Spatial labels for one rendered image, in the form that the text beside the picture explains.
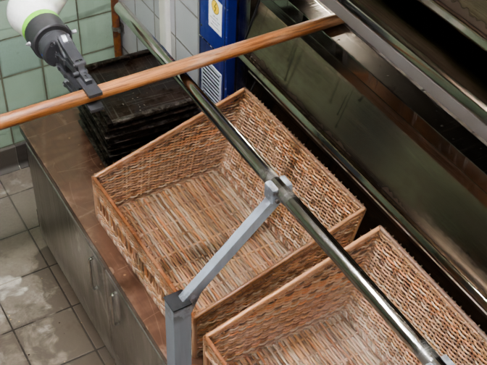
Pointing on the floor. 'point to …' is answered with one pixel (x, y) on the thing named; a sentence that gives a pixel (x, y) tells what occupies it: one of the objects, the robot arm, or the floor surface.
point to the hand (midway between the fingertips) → (90, 93)
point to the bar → (348, 266)
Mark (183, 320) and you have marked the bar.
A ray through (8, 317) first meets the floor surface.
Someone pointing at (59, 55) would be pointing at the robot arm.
